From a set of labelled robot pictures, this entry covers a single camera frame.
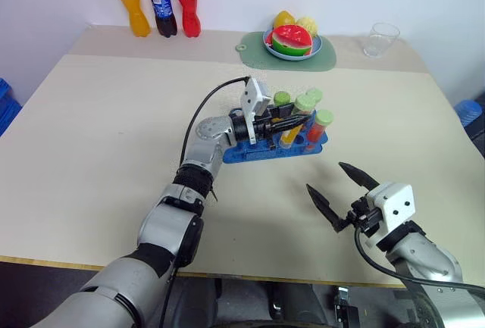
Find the green capped test tube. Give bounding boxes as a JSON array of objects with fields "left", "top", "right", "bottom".
[{"left": 305, "top": 87, "right": 324, "bottom": 104}]

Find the yellow test tube green cap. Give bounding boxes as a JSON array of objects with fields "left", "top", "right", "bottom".
[{"left": 279, "top": 93, "right": 318, "bottom": 150}]

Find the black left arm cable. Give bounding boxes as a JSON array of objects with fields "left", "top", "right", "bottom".
[{"left": 158, "top": 76, "right": 253, "bottom": 328}]

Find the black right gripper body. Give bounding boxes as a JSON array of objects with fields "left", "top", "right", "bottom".
[{"left": 345, "top": 195, "right": 383, "bottom": 238}]

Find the orange soda bottle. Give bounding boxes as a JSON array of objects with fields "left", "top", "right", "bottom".
[{"left": 111, "top": 0, "right": 152, "bottom": 39}]

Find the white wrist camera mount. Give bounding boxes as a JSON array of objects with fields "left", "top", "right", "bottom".
[
  {"left": 239, "top": 77, "right": 273, "bottom": 145},
  {"left": 368, "top": 181, "right": 416, "bottom": 236}
]

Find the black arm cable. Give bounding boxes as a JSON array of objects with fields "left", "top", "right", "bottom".
[
  {"left": 158, "top": 76, "right": 253, "bottom": 328},
  {"left": 354, "top": 225, "right": 485, "bottom": 293}
]

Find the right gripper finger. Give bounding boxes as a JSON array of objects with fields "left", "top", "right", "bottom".
[
  {"left": 305, "top": 183, "right": 352, "bottom": 234},
  {"left": 337, "top": 161, "right": 381, "bottom": 190}
]

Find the orange test tube green cap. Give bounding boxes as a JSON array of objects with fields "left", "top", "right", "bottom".
[{"left": 273, "top": 91, "right": 293, "bottom": 108}]

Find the blue round stacked object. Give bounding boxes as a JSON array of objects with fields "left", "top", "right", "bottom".
[{"left": 453, "top": 99, "right": 483, "bottom": 129}]

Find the yellow toy fruit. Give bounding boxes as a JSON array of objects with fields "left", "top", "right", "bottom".
[{"left": 273, "top": 10, "right": 297, "bottom": 30}]

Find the red test tube green cap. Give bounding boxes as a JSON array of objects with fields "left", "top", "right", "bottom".
[{"left": 305, "top": 109, "right": 336, "bottom": 147}]

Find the clear plastic cup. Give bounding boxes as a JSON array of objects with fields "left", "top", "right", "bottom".
[{"left": 362, "top": 22, "right": 402, "bottom": 59}]

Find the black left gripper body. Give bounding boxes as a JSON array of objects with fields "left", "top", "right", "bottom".
[{"left": 254, "top": 105, "right": 282, "bottom": 141}]

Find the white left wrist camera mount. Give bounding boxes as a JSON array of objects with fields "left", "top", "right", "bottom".
[{"left": 239, "top": 77, "right": 273, "bottom": 145}]

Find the blue plastic crate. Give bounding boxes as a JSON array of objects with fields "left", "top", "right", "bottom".
[{"left": 0, "top": 77, "right": 23, "bottom": 138}]

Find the red soda bottle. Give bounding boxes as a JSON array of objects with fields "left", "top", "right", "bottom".
[{"left": 174, "top": 0, "right": 202, "bottom": 39}]

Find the light blue plate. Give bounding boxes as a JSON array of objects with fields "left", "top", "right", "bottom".
[{"left": 262, "top": 32, "right": 324, "bottom": 61}]

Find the pale yellow toy lemon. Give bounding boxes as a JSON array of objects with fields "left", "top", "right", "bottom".
[{"left": 295, "top": 17, "right": 319, "bottom": 39}]

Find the blue test tube rack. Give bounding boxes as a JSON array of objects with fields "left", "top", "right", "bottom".
[{"left": 222, "top": 106, "right": 330, "bottom": 165}]

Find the black metal clamp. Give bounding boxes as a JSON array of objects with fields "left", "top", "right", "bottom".
[{"left": 333, "top": 285, "right": 361, "bottom": 328}]

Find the toy watermelon slice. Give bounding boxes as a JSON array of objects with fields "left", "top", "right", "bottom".
[{"left": 271, "top": 24, "right": 314, "bottom": 58}]

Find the green silicone mat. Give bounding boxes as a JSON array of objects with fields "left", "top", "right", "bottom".
[{"left": 235, "top": 31, "right": 338, "bottom": 73}]

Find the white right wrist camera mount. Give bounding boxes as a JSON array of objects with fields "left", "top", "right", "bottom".
[{"left": 368, "top": 181, "right": 416, "bottom": 236}]

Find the cola bottle blue label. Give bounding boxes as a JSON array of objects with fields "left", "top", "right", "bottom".
[{"left": 142, "top": 0, "right": 179, "bottom": 39}]

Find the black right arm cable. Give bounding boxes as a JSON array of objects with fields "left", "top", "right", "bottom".
[{"left": 354, "top": 225, "right": 485, "bottom": 293}]

